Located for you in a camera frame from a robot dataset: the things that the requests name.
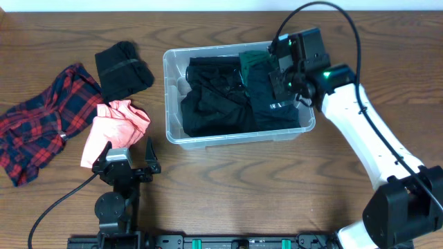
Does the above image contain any clear plastic storage bin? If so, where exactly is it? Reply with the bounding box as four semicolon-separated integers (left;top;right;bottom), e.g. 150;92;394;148
163;41;316;150

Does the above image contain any red navy plaid shirt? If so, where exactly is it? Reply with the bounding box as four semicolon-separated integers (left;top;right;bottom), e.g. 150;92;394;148
1;63;102;187

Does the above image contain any dark navy garment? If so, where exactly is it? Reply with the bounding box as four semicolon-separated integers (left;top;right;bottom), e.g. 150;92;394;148
246;61;300;131

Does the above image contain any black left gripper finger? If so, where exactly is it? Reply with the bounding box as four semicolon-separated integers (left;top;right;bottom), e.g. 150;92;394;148
145;137;161;174
91;141;112;173

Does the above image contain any large black garment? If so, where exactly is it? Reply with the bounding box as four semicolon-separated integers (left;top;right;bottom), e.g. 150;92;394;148
181;57;257;137

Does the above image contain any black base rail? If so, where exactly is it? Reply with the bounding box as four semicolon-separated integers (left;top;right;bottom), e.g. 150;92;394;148
66;233;341;249

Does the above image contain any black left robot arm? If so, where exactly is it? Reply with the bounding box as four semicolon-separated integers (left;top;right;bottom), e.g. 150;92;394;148
92;138;161;249

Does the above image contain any pink crumpled garment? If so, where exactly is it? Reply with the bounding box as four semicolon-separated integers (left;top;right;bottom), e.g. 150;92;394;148
80;100;151;169

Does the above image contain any black folded garment with band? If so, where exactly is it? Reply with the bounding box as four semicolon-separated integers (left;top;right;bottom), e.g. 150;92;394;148
95;41;155;103

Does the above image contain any dark green garment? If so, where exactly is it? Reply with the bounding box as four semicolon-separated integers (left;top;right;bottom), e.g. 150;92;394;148
239;50;278;87

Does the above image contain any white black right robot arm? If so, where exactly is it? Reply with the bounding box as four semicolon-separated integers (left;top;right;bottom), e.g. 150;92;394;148
269;64;442;248

